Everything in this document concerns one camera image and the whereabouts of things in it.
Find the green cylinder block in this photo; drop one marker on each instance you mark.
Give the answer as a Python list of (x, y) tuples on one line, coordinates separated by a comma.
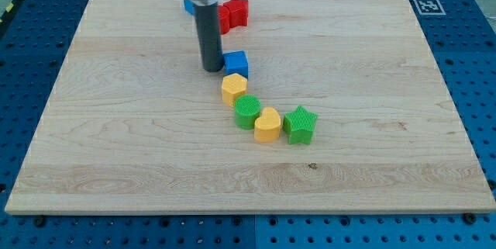
[(247, 110)]

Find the yellow heart block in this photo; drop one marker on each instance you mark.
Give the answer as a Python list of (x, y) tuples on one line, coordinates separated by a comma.
[(267, 126)]

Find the yellow hexagon block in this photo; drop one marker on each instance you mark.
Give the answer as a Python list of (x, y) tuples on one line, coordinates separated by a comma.
[(233, 86)]

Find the blue cube block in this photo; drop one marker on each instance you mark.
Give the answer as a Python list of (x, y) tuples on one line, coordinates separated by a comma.
[(236, 63)]

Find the green star block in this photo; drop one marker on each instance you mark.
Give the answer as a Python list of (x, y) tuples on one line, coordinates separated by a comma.
[(299, 125)]

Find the red star block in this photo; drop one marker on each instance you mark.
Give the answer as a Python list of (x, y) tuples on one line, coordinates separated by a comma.
[(238, 12)]

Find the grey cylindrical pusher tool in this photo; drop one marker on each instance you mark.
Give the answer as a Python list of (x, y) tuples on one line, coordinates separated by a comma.
[(209, 36)]

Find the light wooden board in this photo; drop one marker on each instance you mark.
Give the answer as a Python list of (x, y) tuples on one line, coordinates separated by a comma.
[(135, 126)]

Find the blue block behind tool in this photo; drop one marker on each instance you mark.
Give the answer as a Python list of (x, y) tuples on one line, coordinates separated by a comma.
[(188, 6)]

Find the white fiducial marker tag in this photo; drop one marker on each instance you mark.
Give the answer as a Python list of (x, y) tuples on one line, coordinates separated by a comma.
[(429, 7)]

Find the yellow black hazard tape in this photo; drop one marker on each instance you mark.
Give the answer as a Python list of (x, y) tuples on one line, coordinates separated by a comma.
[(10, 11)]

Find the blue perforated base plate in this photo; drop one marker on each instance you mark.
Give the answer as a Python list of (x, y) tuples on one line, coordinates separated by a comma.
[(32, 51)]

